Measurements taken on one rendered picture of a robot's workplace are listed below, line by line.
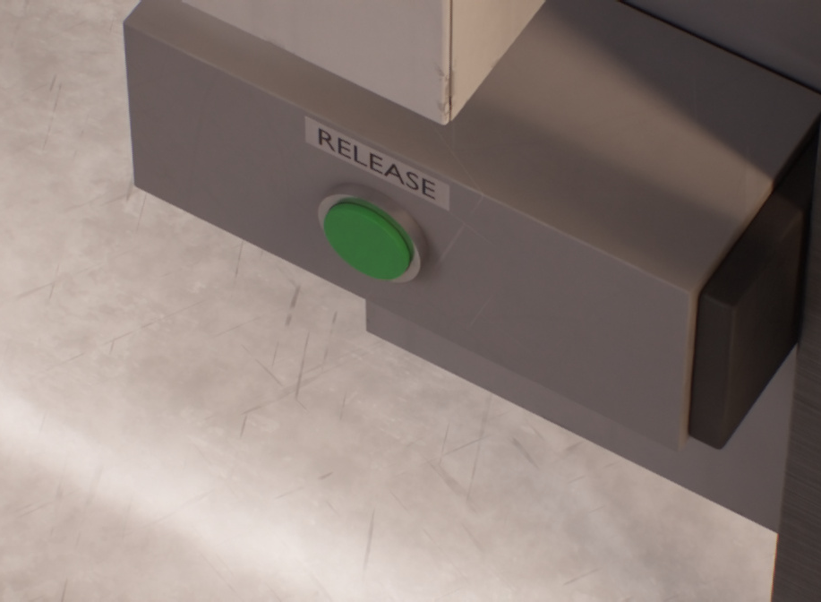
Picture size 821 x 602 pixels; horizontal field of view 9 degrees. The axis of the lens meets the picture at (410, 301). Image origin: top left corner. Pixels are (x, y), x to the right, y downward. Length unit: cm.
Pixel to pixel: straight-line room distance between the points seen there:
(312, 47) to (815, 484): 33
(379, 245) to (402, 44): 23
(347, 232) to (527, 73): 7
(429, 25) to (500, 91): 22
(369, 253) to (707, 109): 11
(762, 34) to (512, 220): 9
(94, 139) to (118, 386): 18
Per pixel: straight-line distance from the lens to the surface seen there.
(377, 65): 127
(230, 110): 149
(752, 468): 164
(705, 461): 165
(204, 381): 287
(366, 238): 148
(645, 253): 143
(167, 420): 286
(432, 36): 125
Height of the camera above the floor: 232
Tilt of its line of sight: 53 degrees down
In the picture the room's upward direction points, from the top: straight up
